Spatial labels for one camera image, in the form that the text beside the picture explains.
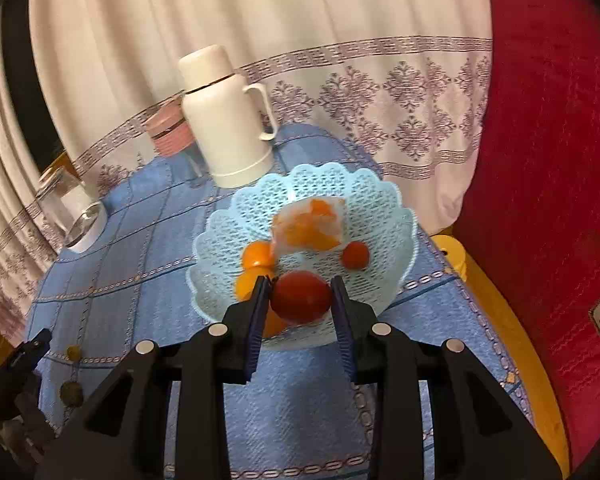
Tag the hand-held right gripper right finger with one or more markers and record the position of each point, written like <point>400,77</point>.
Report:
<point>344,330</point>

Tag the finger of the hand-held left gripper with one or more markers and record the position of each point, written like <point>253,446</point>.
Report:
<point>30,352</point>

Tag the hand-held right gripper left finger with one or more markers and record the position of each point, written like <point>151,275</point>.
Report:
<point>257,330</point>

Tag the red tomato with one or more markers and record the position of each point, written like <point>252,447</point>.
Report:
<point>300,300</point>

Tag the small yellow orange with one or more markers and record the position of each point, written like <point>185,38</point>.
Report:
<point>259,255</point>

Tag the small red-orange fruit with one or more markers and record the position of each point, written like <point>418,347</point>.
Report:
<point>355,255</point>

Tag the plastic bag of oranges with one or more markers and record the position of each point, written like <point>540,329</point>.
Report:
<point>305,230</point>

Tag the light blue lace plastic basket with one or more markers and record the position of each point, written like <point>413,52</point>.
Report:
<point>360,200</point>

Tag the small brown fruit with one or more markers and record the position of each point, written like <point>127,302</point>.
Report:
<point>73,352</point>
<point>71,393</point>

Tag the blue checked tablecloth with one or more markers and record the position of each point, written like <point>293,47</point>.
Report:
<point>145,270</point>

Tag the clear glass pitcher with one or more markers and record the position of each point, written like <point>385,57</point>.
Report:
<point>70,210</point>

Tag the cream thermos flask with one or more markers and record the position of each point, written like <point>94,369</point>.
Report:
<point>230,125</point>

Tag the glass cup with pink lid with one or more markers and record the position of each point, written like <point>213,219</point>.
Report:
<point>170,135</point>

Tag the red cloth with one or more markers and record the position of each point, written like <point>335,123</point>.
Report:
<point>555,160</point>

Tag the cream patterned curtain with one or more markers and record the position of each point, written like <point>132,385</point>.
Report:
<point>280,20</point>

